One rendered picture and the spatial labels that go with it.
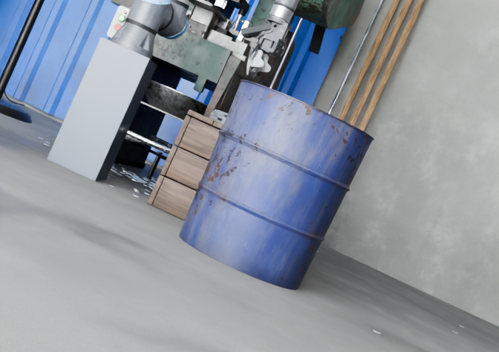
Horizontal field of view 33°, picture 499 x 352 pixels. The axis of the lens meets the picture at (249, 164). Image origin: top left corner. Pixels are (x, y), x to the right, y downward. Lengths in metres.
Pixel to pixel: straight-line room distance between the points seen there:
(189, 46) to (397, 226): 1.76
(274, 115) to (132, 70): 0.76
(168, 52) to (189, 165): 0.76
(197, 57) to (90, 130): 0.74
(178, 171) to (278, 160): 0.68
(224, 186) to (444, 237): 2.52
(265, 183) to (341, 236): 2.45
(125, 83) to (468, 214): 2.38
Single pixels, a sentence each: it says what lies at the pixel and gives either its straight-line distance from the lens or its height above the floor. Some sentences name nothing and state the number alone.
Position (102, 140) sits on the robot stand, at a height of 0.13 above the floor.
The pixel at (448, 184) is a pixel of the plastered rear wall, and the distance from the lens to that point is 4.63.
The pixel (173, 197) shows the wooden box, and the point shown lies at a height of 0.06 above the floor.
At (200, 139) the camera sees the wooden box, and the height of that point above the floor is 0.27.
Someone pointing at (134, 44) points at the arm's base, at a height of 0.47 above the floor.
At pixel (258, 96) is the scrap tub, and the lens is 2.26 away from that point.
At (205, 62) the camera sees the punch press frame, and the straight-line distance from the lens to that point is 3.40.
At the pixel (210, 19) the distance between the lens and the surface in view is 3.49.
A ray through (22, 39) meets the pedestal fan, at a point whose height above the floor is 0.35.
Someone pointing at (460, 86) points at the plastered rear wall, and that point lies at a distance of 4.69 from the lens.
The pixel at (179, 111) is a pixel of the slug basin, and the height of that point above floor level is 0.34.
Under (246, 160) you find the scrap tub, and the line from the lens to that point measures 2.23.
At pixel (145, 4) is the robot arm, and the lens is 2.89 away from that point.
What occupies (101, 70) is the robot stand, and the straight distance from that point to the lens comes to 2.85.
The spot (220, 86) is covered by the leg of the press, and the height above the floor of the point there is 0.49.
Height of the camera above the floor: 0.30
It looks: 1 degrees down
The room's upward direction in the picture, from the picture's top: 24 degrees clockwise
